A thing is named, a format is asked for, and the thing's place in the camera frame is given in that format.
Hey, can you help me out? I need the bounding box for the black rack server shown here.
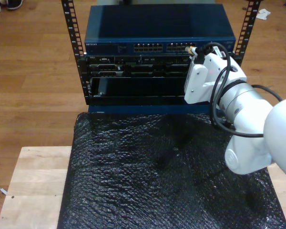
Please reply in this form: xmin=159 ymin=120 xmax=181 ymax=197
xmin=77 ymin=54 xmax=196 ymax=78

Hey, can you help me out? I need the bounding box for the blue rack base unit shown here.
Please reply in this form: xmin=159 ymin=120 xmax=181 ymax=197
xmin=88 ymin=104 xmax=220 ymax=115

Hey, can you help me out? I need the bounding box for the black bubble wrap mat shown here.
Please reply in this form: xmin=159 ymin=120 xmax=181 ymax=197
xmin=58 ymin=112 xmax=286 ymax=229

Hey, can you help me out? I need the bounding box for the dark blue shoe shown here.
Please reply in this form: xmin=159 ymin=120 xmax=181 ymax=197
xmin=7 ymin=0 xmax=24 ymax=10

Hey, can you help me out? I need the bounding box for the blue network switch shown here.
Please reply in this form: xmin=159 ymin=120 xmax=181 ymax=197
xmin=84 ymin=4 xmax=236 ymax=57

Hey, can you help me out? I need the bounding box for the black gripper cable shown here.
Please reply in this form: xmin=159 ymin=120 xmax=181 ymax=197
xmin=204 ymin=42 xmax=265 ymax=139

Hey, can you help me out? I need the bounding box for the crumpled white paper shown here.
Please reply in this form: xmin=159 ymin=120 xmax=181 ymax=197
xmin=256 ymin=9 xmax=272 ymax=21

